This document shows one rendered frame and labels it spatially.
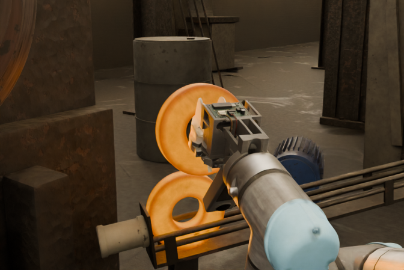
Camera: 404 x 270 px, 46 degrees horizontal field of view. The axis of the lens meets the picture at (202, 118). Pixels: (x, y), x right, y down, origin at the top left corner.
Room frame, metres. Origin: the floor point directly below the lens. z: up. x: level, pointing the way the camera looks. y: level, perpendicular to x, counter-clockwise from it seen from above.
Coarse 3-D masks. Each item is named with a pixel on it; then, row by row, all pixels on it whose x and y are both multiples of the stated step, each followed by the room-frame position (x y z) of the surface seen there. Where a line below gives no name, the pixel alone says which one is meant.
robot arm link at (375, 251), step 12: (348, 252) 0.53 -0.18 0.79; (360, 252) 0.53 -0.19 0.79; (372, 252) 0.51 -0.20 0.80; (384, 252) 0.49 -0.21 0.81; (396, 252) 0.48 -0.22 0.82; (336, 264) 0.51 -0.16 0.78; (348, 264) 0.51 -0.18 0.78; (360, 264) 0.50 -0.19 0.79; (372, 264) 0.49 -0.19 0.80; (384, 264) 0.47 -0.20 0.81; (396, 264) 0.45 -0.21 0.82
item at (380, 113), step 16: (384, 0) 2.91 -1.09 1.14; (400, 0) 2.83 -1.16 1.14; (384, 16) 2.90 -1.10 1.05; (400, 16) 2.82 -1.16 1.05; (384, 32) 2.89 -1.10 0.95; (400, 32) 2.82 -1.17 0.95; (368, 48) 2.99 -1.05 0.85; (384, 48) 2.89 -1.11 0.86; (400, 48) 2.81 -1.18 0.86; (368, 64) 2.99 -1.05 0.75; (384, 64) 2.88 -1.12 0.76; (400, 64) 2.80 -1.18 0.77; (368, 80) 2.96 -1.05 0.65; (384, 80) 2.87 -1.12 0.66; (400, 80) 2.78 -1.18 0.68; (368, 96) 2.95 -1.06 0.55; (384, 96) 2.87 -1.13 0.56; (400, 96) 2.77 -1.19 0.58; (368, 112) 2.94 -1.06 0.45; (384, 112) 2.86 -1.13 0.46; (400, 112) 2.76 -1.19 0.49; (368, 128) 2.94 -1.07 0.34; (384, 128) 2.85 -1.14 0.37; (400, 128) 2.75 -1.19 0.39; (368, 144) 2.93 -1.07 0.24; (384, 144) 2.84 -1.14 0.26; (400, 144) 2.74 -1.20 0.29; (368, 160) 2.92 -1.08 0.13; (384, 160) 2.84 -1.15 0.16; (400, 160) 2.76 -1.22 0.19
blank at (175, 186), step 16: (176, 176) 0.84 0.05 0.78; (192, 176) 0.84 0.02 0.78; (160, 192) 0.82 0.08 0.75; (176, 192) 0.83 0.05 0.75; (192, 192) 0.84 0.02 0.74; (160, 208) 0.82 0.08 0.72; (160, 224) 0.82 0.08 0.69; (176, 224) 0.83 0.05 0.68; (192, 224) 0.85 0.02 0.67; (176, 240) 0.83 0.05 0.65
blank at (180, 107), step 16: (176, 96) 0.74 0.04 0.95; (192, 96) 0.74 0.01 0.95; (208, 96) 0.75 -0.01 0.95; (224, 96) 0.76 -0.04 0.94; (160, 112) 0.75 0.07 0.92; (176, 112) 0.73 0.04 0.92; (192, 112) 0.74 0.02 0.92; (160, 128) 0.73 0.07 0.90; (176, 128) 0.73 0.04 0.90; (160, 144) 0.73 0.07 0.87; (176, 144) 0.73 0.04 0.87; (176, 160) 0.73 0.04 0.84; (192, 160) 0.74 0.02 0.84
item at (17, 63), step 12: (24, 0) 0.75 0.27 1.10; (24, 12) 0.75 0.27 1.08; (24, 24) 0.75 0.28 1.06; (24, 36) 0.74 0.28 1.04; (24, 48) 0.74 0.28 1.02; (12, 60) 0.72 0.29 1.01; (24, 60) 0.74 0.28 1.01; (12, 72) 0.72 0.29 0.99; (0, 84) 0.71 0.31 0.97; (12, 84) 0.72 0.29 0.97; (0, 96) 0.70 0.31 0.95
